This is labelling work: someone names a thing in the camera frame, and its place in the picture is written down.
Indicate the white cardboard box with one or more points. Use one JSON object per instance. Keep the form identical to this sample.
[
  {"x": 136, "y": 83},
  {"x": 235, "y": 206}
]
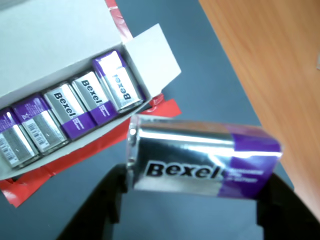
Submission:
[{"x": 50, "y": 37}]

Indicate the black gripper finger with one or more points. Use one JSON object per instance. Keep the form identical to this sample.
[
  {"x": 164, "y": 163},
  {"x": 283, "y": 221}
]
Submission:
[
  {"x": 287, "y": 217},
  {"x": 100, "y": 207}
]

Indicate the red tape frame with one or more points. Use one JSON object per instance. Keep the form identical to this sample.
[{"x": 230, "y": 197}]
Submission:
[{"x": 25, "y": 192}]

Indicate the silver purple Bexel battery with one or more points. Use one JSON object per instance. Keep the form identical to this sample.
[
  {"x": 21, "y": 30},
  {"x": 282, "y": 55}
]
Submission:
[
  {"x": 15, "y": 147},
  {"x": 92, "y": 97},
  {"x": 40, "y": 127},
  {"x": 187, "y": 150},
  {"x": 120, "y": 85},
  {"x": 67, "y": 112}
]

